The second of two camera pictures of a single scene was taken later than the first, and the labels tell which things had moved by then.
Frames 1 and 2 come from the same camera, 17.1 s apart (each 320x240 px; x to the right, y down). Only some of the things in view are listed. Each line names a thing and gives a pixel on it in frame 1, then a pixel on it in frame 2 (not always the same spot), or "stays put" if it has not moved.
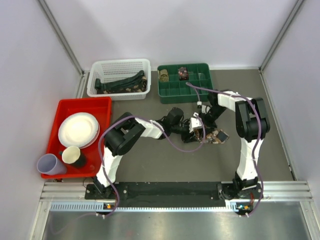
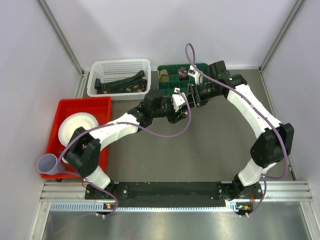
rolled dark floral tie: [183, 73] stays put
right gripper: [210, 125] → [199, 101]
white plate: [78, 129] stays put
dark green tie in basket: [116, 84] stays put
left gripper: [187, 138] → [175, 116]
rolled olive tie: [163, 75] stays put
